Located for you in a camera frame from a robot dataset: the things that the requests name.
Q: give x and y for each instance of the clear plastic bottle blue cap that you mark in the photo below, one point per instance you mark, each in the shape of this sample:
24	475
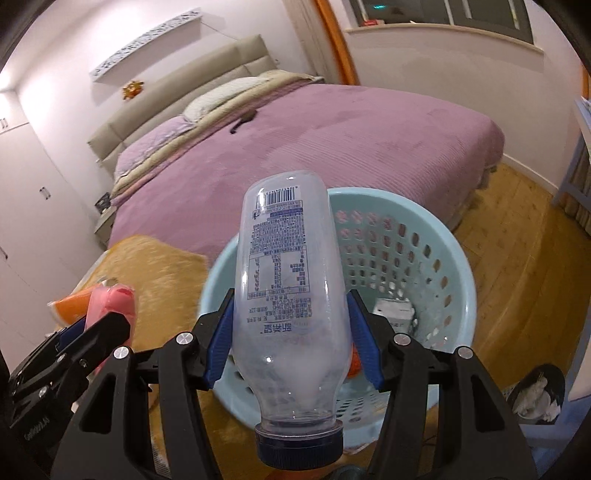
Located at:
286	277

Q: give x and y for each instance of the light blue desk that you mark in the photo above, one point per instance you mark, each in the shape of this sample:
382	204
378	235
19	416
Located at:
579	175

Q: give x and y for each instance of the grey framed window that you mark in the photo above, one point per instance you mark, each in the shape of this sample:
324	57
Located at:
485	18

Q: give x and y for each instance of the beige curtain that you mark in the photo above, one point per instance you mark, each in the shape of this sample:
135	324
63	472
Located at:
314	37

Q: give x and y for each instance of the dark brown object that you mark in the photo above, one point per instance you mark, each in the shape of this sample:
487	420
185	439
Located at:
244	121

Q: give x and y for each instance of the white carton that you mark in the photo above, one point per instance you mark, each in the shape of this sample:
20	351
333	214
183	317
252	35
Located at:
392	311

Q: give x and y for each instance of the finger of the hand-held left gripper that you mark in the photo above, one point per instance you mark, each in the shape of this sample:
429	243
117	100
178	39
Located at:
92	346
69	331

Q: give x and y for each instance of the orange wall decoration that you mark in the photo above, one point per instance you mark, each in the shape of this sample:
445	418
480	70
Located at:
132	89

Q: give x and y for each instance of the light blue plastic basket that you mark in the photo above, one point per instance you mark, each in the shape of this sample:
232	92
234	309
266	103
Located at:
461	277

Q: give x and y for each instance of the white pillow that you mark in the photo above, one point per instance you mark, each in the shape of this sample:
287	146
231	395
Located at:
221	97

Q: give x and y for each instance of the dark photo frame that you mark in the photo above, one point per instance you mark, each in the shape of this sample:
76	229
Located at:
102	203

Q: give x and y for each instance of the small red box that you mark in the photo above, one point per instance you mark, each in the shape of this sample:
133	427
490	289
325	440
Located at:
369	21

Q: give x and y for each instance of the pink bottle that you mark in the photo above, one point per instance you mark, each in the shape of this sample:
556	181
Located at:
113	300

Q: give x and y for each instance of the beige upholstered bed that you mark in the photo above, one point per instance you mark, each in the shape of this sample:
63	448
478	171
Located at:
207	78

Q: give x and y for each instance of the white wardrobe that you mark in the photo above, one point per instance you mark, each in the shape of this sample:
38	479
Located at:
27	207

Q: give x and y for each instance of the beige quilt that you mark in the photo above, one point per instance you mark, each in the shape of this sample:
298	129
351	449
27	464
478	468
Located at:
286	83

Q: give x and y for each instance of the orange white packet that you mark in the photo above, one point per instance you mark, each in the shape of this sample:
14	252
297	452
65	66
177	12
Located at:
69	307

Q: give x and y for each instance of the orange curtain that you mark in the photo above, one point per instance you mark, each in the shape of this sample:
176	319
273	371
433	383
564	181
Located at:
339	41

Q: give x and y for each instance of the small orange item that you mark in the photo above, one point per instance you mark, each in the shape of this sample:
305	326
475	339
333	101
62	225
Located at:
355	364

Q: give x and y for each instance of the purple bed blanket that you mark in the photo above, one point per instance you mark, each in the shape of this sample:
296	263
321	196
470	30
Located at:
323	147

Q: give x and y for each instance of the beige nightstand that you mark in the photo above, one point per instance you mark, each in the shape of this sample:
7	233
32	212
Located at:
105	226

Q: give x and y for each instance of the purple pillow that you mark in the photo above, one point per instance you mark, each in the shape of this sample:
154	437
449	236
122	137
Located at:
147	147

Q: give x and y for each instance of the yellow printed blanket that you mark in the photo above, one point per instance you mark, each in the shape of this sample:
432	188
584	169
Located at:
157	277

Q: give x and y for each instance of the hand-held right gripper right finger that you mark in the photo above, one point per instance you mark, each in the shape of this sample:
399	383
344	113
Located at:
367	341

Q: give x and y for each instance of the white carved wall shelf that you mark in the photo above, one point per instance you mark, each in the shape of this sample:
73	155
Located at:
143	41

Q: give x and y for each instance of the small black trash bin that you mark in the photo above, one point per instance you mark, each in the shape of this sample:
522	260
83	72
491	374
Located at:
551	378

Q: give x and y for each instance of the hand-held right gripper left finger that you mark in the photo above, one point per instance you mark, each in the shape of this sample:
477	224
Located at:
219	341

